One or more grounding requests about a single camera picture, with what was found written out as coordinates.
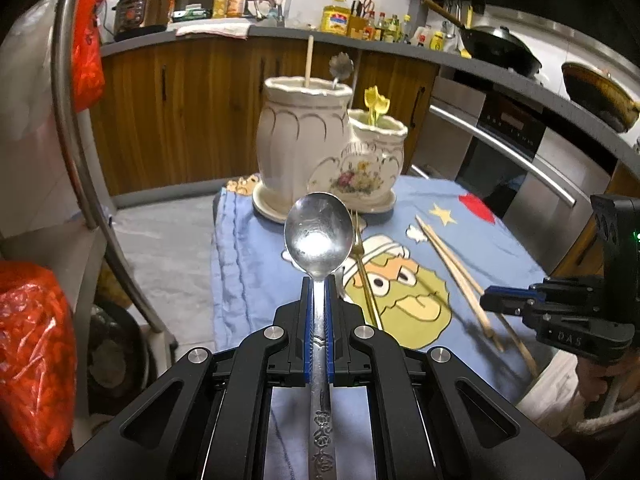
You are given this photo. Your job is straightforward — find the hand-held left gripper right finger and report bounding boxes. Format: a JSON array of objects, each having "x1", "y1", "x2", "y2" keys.
[{"x1": 324, "y1": 279, "x2": 587, "y2": 480}]

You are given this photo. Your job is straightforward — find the black wok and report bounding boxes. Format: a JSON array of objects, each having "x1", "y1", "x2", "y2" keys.
[{"x1": 421, "y1": 0, "x2": 544, "y2": 78}]

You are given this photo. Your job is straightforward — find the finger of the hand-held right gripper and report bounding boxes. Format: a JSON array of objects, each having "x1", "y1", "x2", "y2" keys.
[
  {"x1": 479, "y1": 285, "x2": 538, "y2": 317},
  {"x1": 528, "y1": 276, "x2": 603, "y2": 306}
]

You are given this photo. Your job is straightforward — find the curved metal bar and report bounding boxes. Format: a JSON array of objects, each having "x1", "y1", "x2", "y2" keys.
[{"x1": 51, "y1": 0, "x2": 168, "y2": 335}]

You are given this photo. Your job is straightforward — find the yellow oil container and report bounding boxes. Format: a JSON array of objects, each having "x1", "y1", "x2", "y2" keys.
[{"x1": 320, "y1": 5, "x2": 352, "y2": 36}]

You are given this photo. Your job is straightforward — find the slim gold fork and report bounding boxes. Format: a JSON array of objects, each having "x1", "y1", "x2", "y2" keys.
[{"x1": 351, "y1": 209, "x2": 379, "y2": 330}]

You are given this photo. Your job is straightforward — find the row of condiment bottles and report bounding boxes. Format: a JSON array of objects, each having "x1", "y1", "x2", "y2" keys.
[{"x1": 372, "y1": 10, "x2": 447, "y2": 52}]

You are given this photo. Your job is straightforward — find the dark frying pan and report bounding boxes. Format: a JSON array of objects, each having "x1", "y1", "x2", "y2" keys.
[{"x1": 561, "y1": 60, "x2": 640, "y2": 134}]

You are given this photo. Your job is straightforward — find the electric rice cooker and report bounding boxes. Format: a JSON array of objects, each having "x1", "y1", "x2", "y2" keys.
[{"x1": 111, "y1": 0, "x2": 179, "y2": 42}]

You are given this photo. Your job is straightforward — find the white refrigerator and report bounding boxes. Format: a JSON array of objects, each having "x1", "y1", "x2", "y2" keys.
[{"x1": 0, "y1": 0, "x2": 126, "y2": 271}]

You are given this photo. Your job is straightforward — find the blue cartoon printed cloth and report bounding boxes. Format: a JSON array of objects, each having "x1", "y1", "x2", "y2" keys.
[{"x1": 210, "y1": 175, "x2": 551, "y2": 393}]

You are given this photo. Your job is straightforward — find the grey kitchen countertop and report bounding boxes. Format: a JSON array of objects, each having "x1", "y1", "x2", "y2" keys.
[{"x1": 97, "y1": 22, "x2": 640, "y2": 181}]

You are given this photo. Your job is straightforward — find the floral ceramic utensil holder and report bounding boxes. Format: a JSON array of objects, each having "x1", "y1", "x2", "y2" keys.
[{"x1": 255, "y1": 75, "x2": 408, "y2": 211}]

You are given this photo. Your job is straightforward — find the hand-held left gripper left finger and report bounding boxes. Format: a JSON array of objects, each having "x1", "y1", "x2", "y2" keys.
[{"x1": 59, "y1": 277, "x2": 316, "y2": 480}]

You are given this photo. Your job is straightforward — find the white towel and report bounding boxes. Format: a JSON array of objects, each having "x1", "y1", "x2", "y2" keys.
[{"x1": 175, "y1": 19, "x2": 252, "y2": 41}]

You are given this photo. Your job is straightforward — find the wooden knife block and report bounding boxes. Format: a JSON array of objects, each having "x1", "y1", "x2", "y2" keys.
[{"x1": 347, "y1": 0, "x2": 377, "y2": 41}]

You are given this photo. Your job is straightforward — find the person's right hand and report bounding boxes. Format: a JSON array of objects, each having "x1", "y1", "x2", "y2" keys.
[{"x1": 580, "y1": 362, "x2": 626, "y2": 413}]

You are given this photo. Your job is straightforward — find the large steel spoon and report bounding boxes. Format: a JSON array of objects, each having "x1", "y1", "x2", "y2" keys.
[{"x1": 284, "y1": 192, "x2": 353, "y2": 480}]

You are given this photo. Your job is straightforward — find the stainless steel oven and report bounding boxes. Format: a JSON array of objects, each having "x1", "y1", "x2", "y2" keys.
[{"x1": 410, "y1": 77, "x2": 617, "y2": 277}]

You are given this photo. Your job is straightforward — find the wooden kitchen cabinets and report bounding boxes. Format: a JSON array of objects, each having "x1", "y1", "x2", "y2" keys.
[{"x1": 89, "y1": 35, "x2": 442, "y2": 197}]

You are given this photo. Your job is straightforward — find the cream ceramic holder tray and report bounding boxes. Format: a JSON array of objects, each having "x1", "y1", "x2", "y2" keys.
[{"x1": 251, "y1": 182, "x2": 398, "y2": 225}]

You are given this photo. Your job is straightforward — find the flower-shaped steel spoon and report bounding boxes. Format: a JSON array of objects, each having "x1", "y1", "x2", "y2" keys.
[{"x1": 327, "y1": 51, "x2": 355, "y2": 92}]

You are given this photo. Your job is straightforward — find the red plastic bag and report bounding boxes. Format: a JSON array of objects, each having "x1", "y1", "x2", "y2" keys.
[
  {"x1": 0, "y1": 260, "x2": 78, "y2": 478},
  {"x1": 72, "y1": 0, "x2": 107, "y2": 113}
]

